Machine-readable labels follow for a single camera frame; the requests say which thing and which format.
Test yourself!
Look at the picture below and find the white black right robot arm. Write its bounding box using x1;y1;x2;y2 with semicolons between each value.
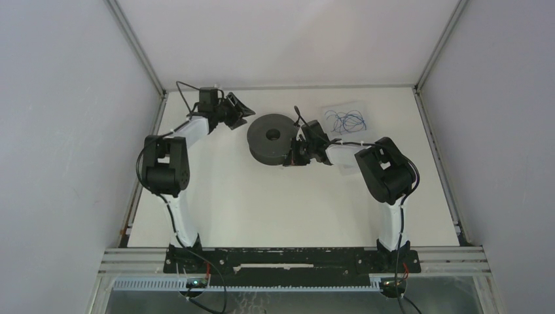
283;118;420;272

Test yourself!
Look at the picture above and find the clear plastic two-compartment tray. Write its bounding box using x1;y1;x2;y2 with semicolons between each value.
321;101;374;175

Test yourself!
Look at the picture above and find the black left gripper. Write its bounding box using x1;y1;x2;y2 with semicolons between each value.
213;93;255;131

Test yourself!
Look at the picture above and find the white slotted cable duct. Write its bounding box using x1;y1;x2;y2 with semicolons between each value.
112;277;392;292

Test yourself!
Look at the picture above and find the blue cable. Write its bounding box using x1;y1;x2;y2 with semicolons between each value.
325;109;368;134

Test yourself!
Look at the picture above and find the dark grey perforated spool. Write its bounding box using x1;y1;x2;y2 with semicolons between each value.
247;114;298;166

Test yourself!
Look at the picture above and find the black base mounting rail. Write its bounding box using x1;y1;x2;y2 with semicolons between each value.
163;243;422;286

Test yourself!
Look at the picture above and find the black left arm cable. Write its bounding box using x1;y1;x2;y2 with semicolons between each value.
135;80;228;314

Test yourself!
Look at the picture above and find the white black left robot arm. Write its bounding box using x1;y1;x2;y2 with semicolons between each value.
135;87;255;273

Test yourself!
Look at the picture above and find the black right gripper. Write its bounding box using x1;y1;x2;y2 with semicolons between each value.
284;136;317;166

